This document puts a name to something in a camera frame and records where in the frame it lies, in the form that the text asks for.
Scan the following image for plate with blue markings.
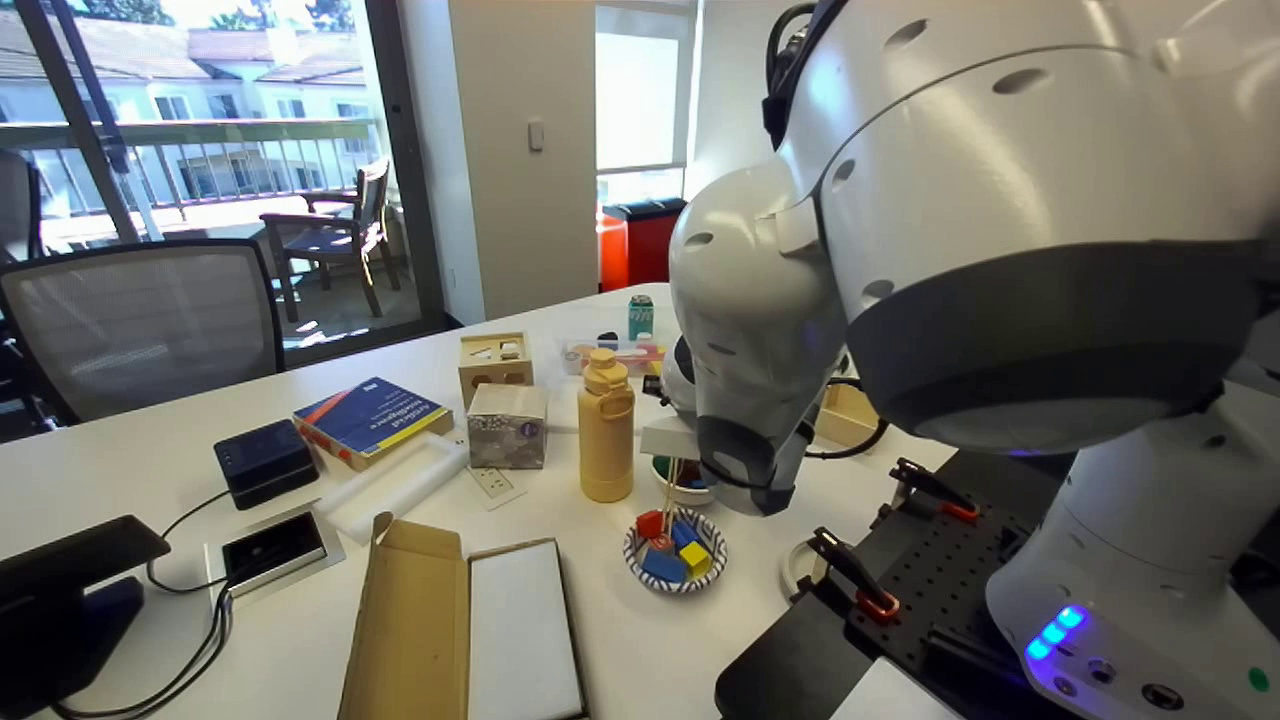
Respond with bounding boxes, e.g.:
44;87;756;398
622;503;732;600

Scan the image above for black mounting plate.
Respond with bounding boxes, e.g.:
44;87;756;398
714;446;1111;720

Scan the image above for yellow bottle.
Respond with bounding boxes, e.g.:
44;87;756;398
575;350;637;507

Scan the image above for orange bin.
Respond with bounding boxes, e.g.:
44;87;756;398
597;211;631;297

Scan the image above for red bin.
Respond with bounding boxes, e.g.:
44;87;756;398
625;195;698;290

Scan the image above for white bowl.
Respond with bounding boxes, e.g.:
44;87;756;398
648;454;723;512

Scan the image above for wooden box with holes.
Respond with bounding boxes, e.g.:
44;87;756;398
458;328;537;408

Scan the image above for small printed card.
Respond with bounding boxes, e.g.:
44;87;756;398
467;466;528;512

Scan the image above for small wooden tray box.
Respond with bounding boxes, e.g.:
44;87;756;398
813;383;891;461

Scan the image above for long white flat box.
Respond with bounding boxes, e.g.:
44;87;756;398
316;435;472;543

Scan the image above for blue book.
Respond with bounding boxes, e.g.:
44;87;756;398
294;372;458;472

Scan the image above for wooden patio chair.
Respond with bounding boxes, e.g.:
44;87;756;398
255;155;410;325

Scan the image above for open brown cardboard box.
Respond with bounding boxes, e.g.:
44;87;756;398
336;512;594;720

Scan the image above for white phone pad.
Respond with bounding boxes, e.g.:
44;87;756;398
201;501;350;603

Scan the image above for small black box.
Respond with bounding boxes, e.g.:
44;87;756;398
214;417;324;515

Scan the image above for black phone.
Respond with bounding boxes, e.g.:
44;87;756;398
221;507;330;593

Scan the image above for white paper sheet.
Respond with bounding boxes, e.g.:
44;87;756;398
824;651;968;720

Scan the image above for balcony railing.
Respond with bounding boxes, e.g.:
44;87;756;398
0;118;392;226

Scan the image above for black tablet stand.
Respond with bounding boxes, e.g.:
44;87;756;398
0;515;172;720

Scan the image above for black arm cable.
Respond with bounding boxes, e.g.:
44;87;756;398
801;378;891;466

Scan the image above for white ring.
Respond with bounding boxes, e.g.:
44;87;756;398
776;534;834;603

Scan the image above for black clamp orange handle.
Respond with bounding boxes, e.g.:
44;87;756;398
803;525;903;625
890;455;983;528

